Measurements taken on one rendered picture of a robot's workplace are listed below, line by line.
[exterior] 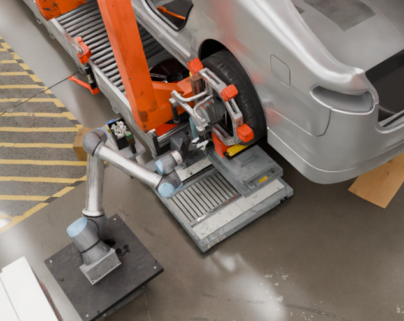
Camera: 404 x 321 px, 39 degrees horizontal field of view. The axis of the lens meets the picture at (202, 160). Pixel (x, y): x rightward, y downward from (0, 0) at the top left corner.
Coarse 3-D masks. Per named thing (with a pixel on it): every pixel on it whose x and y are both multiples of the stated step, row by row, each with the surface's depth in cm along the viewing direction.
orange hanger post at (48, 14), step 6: (36, 0) 529; (42, 0) 524; (48, 0) 527; (54, 0) 531; (42, 6) 528; (48, 6) 531; (54, 6) 534; (42, 12) 535; (48, 12) 535; (54, 12) 538; (60, 12) 542; (48, 18) 539
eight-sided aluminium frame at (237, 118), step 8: (200, 72) 369; (208, 72) 368; (192, 80) 388; (208, 80) 363; (216, 80) 364; (192, 88) 396; (200, 88) 398; (216, 88) 358; (224, 104) 361; (232, 104) 362; (232, 112) 358; (240, 112) 360; (232, 120) 362; (240, 120) 363; (224, 136) 403; (224, 144) 397; (232, 144) 385
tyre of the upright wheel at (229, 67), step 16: (224, 48) 384; (208, 64) 372; (224, 64) 362; (240, 64) 361; (224, 80) 363; (240, 80) 357; (240, 96) 355; (256, 96) 358; (256, 112) 360; (224, 128) 407; (256, 128) 367; (240, 144) 395
